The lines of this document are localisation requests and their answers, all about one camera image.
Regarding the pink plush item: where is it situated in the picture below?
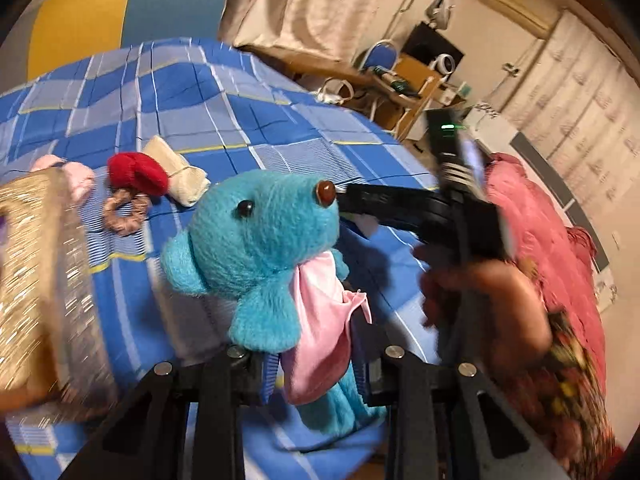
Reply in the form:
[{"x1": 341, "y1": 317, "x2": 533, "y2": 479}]
[{"x1": 30, "y1": 155, "x2": 96, "y2": 206}]

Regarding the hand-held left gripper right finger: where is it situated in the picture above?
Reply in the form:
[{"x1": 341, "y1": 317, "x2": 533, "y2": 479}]
[{"x1": 352, "y1": 345, "x2": 571, "y2": 480}]

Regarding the cream folded cloth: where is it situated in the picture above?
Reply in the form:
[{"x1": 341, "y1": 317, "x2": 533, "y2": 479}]
[{"x1": 141, "y1": 136, "x2": 211, "y2": 207}]

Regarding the blue plush toy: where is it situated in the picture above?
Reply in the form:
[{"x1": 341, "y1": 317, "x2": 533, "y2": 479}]
[{"x1": 160, "y1": 169, "x2": 388, "y2": 433}]

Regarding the blue metal chair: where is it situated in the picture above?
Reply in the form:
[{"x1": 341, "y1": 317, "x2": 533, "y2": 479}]
[{"x1": 357, "y1": 40, "x2": 401, "y2": 73}]

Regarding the brown wooden desk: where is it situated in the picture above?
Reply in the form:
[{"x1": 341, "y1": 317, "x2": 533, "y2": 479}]
[{"x1": 240, "y1": 45, "x2": 426, "y2": 106}]

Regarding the wall air conditioner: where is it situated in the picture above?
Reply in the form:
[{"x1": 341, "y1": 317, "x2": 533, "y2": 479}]
[{"x1": 480, "y1": 0, "x2": 561, "y2": 40}]

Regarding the black monitor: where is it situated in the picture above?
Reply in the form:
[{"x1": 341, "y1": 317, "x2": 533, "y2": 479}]
[{"x1": 402, "y1": 22, "x2": 463, "y2": 68}]

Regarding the person's right hand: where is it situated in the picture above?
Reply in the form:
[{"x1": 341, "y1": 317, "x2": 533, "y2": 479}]
[{"x1": 415, "y1": 242, "x2": 553, "y2": 378}]

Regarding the blue plaid tablecloth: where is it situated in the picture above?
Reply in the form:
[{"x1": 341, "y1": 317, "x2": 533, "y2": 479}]
[{"x1": 0, "y1": 37, "x2": 441, "y2": 480}]

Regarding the pink blanket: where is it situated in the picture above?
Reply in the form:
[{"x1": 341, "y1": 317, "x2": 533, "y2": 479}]
[{"x1": 482, "y1": 152, "x2": 608, "y2": 411}]

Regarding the red bow braided hair tie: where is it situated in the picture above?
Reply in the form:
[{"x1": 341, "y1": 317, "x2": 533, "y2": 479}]
[{"x1": 102, "y1": 152, "x2": 168, "y2": 235}]

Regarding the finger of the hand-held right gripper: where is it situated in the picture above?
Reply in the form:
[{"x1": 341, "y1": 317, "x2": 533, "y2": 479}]
[{"x1": 339, "y1": 184, "x2": 451, "y2": 241}]

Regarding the black green tool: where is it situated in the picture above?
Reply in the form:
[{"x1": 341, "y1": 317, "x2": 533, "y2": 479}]
[{"x1": 375, "y1": 66, "x2": 426, "y2": 98}]

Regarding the patterned sleeve forearm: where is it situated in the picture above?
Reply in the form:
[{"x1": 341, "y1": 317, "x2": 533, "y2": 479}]
[{"x1": 500, "y1": 310, "x2": 621, "y2": 480}]

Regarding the yellow and blue pillow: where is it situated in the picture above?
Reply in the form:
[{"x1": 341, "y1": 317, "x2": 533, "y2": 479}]
[{"x1": 27, "y1": 0, "x2": 231, "y2": 81}]

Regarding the gold ornate tissue box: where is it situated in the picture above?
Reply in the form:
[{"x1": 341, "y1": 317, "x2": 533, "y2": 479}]
[{"x1": 0, "y1": 170, "x2": 118, "y2": 411}]

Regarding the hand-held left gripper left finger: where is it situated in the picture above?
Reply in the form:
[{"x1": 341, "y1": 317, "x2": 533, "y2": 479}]
[{"x1": 60, "y1": 345, "x2": 277, "y2": 480}]

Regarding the ship print curtain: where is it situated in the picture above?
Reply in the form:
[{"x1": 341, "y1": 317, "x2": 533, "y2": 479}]
[{"x1": 220, "y1": 0, "x2": 426, "y2": 63}]

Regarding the hanging white bag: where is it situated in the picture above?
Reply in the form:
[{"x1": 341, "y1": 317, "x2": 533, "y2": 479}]
[{"x1": 425, "y1": 0, "x2": 456, "y2": 28}]

